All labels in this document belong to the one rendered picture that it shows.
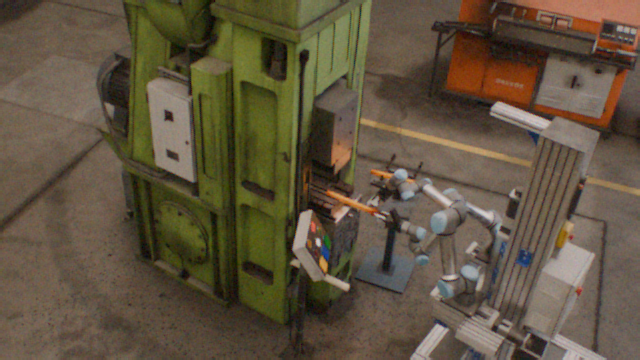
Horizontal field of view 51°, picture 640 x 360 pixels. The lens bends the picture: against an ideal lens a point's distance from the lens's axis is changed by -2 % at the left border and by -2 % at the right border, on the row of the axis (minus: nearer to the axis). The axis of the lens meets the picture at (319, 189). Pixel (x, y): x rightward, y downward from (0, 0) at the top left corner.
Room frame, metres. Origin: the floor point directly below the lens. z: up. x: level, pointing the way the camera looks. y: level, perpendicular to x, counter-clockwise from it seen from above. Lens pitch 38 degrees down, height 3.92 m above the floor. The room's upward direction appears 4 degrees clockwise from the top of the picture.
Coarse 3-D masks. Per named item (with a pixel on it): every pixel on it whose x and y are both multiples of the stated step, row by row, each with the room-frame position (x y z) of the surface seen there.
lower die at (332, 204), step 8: (320, 184) 3.76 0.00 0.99; (312, 192) 3.67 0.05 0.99; (320, 192) 3.67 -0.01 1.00; (336, 192) 3.68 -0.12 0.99; (344, 192) 3.69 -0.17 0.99; (312, 200) 3.59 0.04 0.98; (320, 200) 3.60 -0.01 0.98; (328, 200) 3.59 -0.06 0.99; (336, 200) 3.60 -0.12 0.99; (320, 208) 3.55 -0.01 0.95; (328, 208) 3.52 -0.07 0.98; (336, 208) 3.57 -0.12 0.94
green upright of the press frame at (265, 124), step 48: (240, 48) 3.50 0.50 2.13; (288, 48) 3.35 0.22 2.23; (240, 96) 3.51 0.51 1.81; (288, 96) 3.34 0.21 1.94; (240, 144) 3.51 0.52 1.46; (288, 144) 3.32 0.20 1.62; (240, 192) 3.49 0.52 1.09; (288, 192) 3.31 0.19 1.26; (240, 240) 3.50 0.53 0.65; (288, 240) 3.32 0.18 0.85; (240, 288) 3.50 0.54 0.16
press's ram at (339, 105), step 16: (320, 96) 3.65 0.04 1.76; (336, 96) 3.66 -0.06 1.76; (352, 96) 3.67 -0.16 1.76; (320, 112) 3.52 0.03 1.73; (336, 112) 3.48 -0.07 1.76; (352, 112) 3.66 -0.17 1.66; (320, 128) 3.51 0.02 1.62; (336, 128) 3.49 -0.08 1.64; (352, 128) 3.68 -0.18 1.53; (320, 144) 3.51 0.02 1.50; (336, 144) 3.51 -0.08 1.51; (352, 144) 3.70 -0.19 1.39; (320, 160) 3.51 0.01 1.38; (336, 160) 3.52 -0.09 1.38
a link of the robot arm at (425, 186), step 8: (424, 184) 3.38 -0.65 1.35; (424, 192) 3.33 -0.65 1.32; (432, 192) 3.29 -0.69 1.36; (440, 192) 3.27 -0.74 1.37; (432, 200) 3.27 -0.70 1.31; (440, 200) 3.21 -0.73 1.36; (448, 200) 3.18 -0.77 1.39; (448, 208) 3.13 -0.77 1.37; (456, 208) 3.06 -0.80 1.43; (464, 208) 3.09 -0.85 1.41; (464, 216) 3.03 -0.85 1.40
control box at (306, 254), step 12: (300, 216) 3.21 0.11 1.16; (312, 216) 3.19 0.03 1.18; (300, 228) 3.08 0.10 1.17; (312, 228) 3.10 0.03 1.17; (300, 240) 2.97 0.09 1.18; (312, 240) 3.02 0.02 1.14; (300, 252) 2.90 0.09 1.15; (312, 252) 2.94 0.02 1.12; (312, 264) 2.89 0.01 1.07; (312, 276) 2.89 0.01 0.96; (324, 276) 2.89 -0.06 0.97
